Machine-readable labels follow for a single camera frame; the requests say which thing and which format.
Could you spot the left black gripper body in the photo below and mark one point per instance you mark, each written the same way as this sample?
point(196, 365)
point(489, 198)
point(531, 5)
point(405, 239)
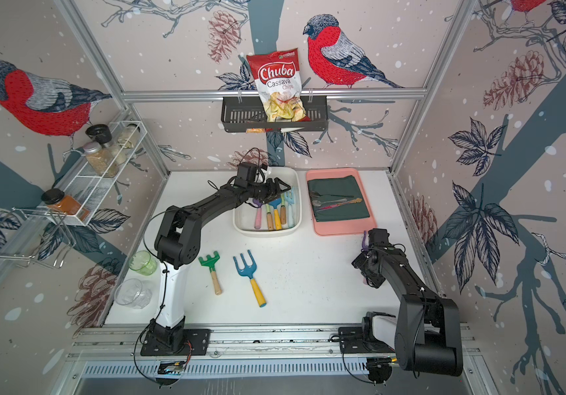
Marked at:
point(263, 192)

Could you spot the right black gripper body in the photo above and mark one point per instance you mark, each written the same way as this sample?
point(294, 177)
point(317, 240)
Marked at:
point(361, 262)

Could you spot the light blue fork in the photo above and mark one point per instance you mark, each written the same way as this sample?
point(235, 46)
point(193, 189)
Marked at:
point(289, 206)

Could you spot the blue fork yellow handle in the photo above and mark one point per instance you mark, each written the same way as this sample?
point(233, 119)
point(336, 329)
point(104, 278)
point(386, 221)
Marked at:
point(248, 270)
point(277, 217)

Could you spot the purple fork pink handle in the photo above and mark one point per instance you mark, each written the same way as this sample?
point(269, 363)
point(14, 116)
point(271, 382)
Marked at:
point(258, 216)

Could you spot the dark green small rake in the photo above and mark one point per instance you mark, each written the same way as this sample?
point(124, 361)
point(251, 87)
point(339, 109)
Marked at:
point(209, 262)

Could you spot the light green rake wooden handle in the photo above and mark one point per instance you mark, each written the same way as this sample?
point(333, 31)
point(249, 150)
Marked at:
point(270, 220)

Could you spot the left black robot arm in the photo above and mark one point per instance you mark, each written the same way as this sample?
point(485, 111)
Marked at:
point(179, 238)

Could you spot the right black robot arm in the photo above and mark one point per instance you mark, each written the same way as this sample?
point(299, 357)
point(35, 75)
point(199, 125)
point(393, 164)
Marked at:
point(425, 333)

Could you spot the white storage box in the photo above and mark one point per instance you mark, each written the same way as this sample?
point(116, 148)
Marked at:
point(244, 216)

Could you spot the black spoon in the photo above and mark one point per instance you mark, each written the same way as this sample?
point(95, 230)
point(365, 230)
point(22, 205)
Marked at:
point(314, 195)

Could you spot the silver spoon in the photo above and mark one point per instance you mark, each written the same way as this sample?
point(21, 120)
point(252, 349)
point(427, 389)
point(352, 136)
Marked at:
point(319, 203)

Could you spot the pink tray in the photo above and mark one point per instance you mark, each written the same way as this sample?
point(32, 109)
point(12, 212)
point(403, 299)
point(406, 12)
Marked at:
point(351, 227)

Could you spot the dark green cloth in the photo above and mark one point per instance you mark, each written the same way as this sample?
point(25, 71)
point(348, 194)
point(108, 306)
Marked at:
point(346, 186)

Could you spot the iridescent knife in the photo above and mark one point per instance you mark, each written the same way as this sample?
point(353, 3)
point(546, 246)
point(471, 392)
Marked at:
point(340, 204)

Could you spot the Chuba cassava chips bag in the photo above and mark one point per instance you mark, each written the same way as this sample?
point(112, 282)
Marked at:
point(277, 80)

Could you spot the green plastic cup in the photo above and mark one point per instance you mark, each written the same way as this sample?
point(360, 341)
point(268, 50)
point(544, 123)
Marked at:
point(143, 262)

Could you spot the pale spice jar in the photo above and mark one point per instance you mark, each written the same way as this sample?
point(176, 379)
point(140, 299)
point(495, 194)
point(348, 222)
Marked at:
point(129, 137)

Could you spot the clear plastic cup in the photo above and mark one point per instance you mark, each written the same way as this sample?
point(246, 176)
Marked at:
point(133, 294)

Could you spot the beige spice jar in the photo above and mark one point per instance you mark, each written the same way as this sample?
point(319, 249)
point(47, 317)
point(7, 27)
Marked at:
point(100, 160)

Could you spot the black lid spice jar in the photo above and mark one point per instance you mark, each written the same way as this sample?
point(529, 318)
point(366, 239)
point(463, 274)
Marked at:
point(101, 134)

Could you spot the small circuit board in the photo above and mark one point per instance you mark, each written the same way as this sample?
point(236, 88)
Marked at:
point(172, 367)

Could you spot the orange spice jar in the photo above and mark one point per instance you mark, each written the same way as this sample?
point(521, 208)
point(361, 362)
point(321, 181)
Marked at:
point(59, 201)

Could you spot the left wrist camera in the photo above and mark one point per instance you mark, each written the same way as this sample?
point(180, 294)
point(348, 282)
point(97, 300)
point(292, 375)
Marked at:
point(250, 174)

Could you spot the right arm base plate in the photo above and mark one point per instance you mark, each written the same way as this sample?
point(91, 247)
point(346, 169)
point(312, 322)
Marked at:
point(353, 340)

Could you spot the black wall basket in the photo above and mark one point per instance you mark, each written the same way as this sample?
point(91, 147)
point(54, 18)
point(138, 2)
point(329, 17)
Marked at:
point(240, 115)

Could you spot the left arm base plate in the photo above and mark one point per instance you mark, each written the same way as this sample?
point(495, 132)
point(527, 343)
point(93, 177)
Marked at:
point(162, 341)

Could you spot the white wire spice shelf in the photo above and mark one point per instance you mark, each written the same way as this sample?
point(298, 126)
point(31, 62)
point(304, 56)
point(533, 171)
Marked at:
point(90, 189)

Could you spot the aluminium front rail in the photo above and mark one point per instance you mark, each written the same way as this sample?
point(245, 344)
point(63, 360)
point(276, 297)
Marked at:
point(225, 342)

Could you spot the wire hook rack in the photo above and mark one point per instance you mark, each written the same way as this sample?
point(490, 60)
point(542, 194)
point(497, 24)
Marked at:
point(34, 237)

